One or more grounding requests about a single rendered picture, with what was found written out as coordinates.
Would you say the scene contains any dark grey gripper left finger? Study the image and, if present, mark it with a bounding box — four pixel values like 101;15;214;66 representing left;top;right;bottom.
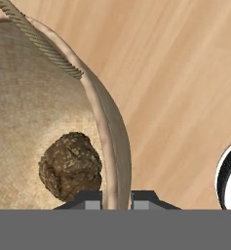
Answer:
54;190;103;211

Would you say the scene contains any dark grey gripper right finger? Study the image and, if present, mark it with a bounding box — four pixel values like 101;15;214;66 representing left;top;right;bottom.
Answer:
131;190;181;211

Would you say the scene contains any beige woven basket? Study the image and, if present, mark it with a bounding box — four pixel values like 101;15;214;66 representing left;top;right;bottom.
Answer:
0;0;133;211

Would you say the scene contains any white round black-rimmed object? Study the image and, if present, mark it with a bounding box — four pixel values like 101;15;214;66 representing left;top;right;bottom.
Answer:
214;138;231;211

